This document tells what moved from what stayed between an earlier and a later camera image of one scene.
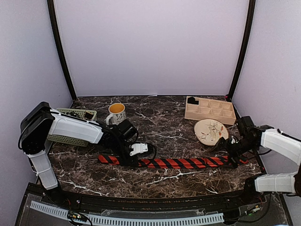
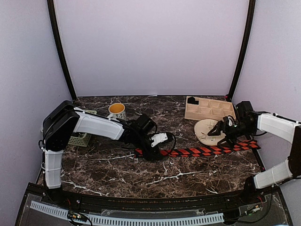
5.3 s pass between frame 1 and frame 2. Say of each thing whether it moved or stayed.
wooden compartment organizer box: stayed
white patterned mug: stayed
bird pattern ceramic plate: stayed
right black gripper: moved
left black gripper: moved
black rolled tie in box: stayed
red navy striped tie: moved
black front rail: stayed
